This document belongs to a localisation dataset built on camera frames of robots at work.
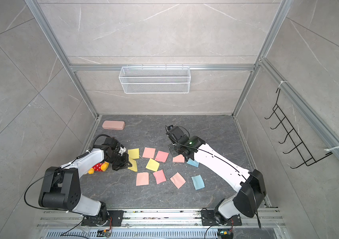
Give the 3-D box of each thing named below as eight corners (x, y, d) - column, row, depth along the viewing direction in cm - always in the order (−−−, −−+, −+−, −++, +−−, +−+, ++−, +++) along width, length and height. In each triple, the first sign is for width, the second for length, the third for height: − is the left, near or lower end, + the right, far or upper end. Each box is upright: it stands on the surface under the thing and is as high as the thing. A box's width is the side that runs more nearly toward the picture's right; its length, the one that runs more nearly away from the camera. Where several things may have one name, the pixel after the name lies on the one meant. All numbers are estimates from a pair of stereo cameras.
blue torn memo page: (195, 190, 84) (195, 189, 83) (190, 177, 89) (191, 176, 88) (205, 187, 86) (205, 186, 84) (200, 175, 90) (200, 173, 89)
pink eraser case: (102, 129, 113) (100, 127, 111) (104, 123, 117) (103, 120, 115) (123, 129, 113) (122, 127, 111) (125, 123, 118) (124, 120, 115)
